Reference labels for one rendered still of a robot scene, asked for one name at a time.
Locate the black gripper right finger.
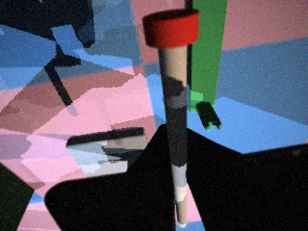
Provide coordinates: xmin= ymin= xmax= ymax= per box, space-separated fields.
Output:
xmin=188 ymin=128 xmax=308 ymax=231

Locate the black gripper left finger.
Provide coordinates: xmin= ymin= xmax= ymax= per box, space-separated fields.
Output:
xmin=44 ymin=124 xmax=176 ymax=231

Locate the long pin with red cap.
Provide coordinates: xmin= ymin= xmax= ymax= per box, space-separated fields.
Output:
xmin=141 ymin=9 xmax=199 ymax=227

